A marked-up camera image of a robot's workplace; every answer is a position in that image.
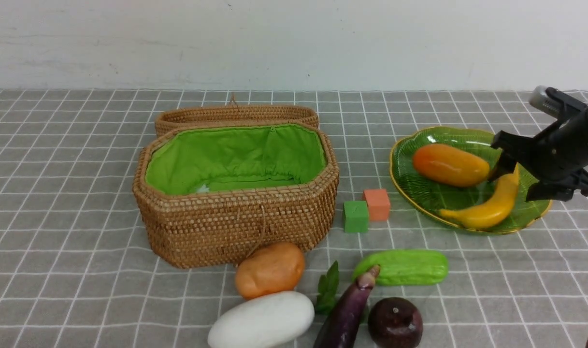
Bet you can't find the brown potato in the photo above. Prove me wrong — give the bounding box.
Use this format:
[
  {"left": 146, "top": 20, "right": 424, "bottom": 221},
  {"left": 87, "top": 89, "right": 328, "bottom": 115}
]
[{"left": 234, "top": 242, "right": 306, "bottom": 300}]

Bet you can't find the grey checked tablecloth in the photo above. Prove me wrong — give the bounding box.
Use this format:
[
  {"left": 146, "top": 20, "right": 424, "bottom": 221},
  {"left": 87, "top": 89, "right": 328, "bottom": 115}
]
[{"left": 0, "top": 89, "right": 588, "bottom": 348}]

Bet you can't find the orange foam cube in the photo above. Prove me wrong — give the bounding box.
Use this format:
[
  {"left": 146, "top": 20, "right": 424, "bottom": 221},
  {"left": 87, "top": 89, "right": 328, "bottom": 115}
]
[{"left": 362, "top": 188, "right": 391, "bottom": 221}]

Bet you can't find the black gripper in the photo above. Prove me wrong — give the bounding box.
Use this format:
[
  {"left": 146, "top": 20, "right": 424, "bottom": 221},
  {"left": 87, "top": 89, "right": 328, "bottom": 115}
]
[{"left": 488, "top": 107, "right": 588, "bottom": 202}]

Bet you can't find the purple eggplant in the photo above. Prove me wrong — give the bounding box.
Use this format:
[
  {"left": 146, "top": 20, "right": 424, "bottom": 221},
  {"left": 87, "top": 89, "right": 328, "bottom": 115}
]
[{"left": 313, "top": 264, "right": 380, "bottom": 348}]

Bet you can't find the woven wicker basket green lining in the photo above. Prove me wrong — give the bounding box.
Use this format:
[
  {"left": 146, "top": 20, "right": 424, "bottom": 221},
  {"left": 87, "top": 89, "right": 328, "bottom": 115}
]
[{"left": 132, "top": 120, "right": 340, "bottom": 269}]

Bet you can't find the green mint leaf sprig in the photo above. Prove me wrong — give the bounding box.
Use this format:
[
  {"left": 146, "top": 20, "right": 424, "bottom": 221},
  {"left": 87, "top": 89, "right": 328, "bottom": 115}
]
[{"left": 315, "top": 261, "right": 340, "bottom": 316}]

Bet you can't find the orange mango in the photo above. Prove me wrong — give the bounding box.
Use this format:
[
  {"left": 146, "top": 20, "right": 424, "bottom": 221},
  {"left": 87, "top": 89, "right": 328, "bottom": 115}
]
[{"left": 412, "top": 144, "right": 490, "bottom": 188}]

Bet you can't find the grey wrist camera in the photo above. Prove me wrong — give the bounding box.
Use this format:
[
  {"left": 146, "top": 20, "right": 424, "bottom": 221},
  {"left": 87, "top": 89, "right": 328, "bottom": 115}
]
[{"left": 529, "top": 85, "right": 588, "bottom": 120}]

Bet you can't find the yellow banana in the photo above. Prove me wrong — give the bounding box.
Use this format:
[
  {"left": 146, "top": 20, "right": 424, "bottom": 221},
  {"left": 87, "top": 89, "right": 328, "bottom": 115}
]
[{"left": 439, "top": 167, "right": 519, "bottom": 231}]

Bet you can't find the white oval gourd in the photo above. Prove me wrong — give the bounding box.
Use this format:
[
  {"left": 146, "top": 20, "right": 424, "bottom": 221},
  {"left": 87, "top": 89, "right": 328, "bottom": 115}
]
[{"left": 207, "top": 291, "right": 315, "bottom": 348}]

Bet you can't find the green foam cube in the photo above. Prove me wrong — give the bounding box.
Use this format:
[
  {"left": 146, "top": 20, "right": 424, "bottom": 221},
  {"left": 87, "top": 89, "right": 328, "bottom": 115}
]
[{"left": 343, "top": 201, "right": 370, "bottom": 234}]

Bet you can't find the green cucumber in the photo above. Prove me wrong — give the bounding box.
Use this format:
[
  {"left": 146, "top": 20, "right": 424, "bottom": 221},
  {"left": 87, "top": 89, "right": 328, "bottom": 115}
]
[{"left": 351, "top": 249, "right": 450, "bottom": 287}]

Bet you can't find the green glass leaf plate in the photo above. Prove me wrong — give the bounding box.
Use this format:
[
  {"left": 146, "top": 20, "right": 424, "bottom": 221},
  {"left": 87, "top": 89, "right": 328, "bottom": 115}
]
[{"left": 389, "top": 126, "right": 552, "bottom": 235}]

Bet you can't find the dark purple passion fruit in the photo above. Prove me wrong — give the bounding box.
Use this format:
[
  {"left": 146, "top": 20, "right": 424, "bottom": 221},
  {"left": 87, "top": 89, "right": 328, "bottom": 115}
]
[{"left": 367, "top": 297, "right": 424, "bottom": 348}]

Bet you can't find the woven wicker basket lid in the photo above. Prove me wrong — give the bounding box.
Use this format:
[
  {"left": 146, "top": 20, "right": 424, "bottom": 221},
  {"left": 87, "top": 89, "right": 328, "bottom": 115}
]
[{"left": 154, "top": 99, "right": 319, "bottom": 136}]

